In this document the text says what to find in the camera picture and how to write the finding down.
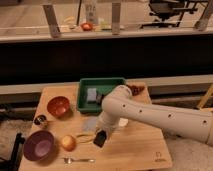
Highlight black eraser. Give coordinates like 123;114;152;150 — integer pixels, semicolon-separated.
93;131;107;147

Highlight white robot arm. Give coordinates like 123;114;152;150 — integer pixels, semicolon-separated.
96;85;213;146

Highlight red bowl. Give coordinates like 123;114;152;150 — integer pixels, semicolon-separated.
47;96;70;118

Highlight purple bowl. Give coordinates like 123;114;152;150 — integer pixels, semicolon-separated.
23;130;55;161

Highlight green plastic tray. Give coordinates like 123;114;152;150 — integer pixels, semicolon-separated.
77;77;126;114

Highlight dark tool in tray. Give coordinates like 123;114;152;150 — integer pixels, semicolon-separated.
96;94;103;104

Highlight grey sponge block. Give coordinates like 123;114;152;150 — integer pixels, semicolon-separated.
86;88;97;103

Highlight brown red food item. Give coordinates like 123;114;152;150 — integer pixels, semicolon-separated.
129;85;145;96

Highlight white round cup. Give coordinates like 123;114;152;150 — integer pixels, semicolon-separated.
119;118;128;127

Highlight grey cloth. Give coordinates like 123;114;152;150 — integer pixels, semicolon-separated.
82;118;97;131

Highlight red apple on shelf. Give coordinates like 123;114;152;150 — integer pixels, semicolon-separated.
81;23;93;31

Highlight small dark tin can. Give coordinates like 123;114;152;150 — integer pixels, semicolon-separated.
34;115;48;128

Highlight metal fork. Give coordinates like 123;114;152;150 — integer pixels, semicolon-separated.
63;158;95;164

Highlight black office chair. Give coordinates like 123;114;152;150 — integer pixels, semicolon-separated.
141;0;208;28

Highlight black chair at left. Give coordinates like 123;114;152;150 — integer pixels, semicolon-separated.
0;133;25;171

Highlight yellow handled pliers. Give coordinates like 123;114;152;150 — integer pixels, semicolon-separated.
76;133;95;143

